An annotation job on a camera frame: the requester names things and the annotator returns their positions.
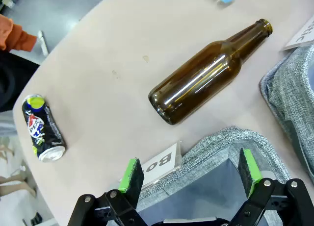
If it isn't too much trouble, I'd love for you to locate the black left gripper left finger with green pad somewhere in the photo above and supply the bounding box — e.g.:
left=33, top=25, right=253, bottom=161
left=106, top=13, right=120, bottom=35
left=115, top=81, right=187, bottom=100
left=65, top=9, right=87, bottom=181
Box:
left=68, top=158, right=148, bottom=226

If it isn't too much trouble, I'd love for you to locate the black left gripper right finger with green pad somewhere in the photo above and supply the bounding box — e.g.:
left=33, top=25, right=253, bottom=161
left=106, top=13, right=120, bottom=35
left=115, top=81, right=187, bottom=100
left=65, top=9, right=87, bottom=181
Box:
left=230, top=148, right=314, bottom=226

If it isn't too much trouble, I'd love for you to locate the green blue crushed can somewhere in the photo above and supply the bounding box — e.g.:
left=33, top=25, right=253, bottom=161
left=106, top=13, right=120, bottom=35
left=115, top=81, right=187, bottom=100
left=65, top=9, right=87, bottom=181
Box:
left=22, top=94, right=66, bottom=162

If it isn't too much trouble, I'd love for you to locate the brown glass bottle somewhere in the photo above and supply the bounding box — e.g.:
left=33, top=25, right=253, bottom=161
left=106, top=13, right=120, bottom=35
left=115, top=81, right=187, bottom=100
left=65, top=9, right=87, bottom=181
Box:
left=148, top=18, right=273, bottom=126

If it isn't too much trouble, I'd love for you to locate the grey fabric basket for bottles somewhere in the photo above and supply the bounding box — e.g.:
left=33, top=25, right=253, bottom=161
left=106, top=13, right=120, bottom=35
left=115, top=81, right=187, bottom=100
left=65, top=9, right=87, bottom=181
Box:
left=136, top=126, right=292, bottom=226

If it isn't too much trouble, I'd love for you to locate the grey fabric basket for plastic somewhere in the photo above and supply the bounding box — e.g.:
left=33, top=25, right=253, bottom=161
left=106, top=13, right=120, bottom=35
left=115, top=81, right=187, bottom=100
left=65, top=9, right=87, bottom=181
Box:
left=259, top=43, right=314, bottom=185

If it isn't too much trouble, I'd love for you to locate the white Bottle label sign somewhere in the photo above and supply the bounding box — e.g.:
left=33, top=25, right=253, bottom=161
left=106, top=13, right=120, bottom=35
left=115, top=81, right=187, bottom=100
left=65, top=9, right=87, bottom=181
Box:
left=117, top=141, right=183, bottom=187

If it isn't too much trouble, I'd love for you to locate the white Plastic label sign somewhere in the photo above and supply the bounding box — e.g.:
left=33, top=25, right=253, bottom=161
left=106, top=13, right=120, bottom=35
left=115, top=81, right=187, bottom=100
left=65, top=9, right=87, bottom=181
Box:
left=279, top=15, right=314, bottom=52

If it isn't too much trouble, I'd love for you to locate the orange garment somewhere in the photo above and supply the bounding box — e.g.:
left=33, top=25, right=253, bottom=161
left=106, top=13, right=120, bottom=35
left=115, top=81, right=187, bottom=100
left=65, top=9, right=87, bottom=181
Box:
left=0, top=14, right=37, bottom=51

